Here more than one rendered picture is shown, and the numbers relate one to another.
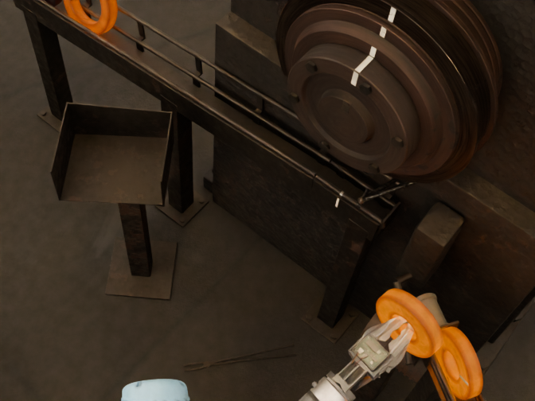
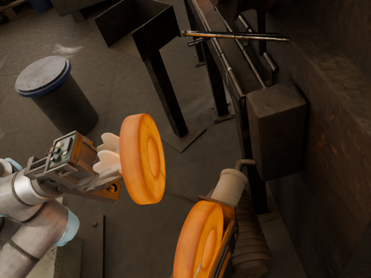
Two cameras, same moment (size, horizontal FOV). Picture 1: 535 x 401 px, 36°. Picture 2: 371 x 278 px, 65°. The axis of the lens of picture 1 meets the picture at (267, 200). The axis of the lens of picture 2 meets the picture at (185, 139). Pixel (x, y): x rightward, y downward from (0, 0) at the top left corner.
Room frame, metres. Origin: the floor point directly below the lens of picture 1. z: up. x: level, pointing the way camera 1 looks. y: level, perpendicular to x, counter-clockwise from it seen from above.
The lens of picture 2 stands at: (0.57, -0.65, 1.21)
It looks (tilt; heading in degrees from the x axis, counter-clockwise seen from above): 48 degrees down; 64
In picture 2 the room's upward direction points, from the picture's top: 21 degrees counter-clockwise
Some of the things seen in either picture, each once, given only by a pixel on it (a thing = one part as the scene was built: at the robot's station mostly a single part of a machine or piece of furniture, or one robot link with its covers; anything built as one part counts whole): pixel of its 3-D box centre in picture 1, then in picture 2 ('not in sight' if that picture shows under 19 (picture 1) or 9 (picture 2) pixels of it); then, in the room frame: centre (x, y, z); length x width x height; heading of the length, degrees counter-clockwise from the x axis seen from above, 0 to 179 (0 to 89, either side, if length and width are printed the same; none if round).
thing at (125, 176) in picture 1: (125, 212); (159, 83); (1.06, 0.39, 0.36); 0.26 x 0.20 x 0.72; 93
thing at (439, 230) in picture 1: (429, 245); (277, 135); (0.91, -0.39, 0.68); 0.11 x 0.08 x 0.24; 148
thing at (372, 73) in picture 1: (350, 112); not in sight; (0.95, -0.14, 1.11); 0.28 x 0.06 x 0.28; 58
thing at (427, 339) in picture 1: (408, 323); (144, 158); (0.65, -0.32, 0.83); 0.16 x 0.03 x 0.16; 49
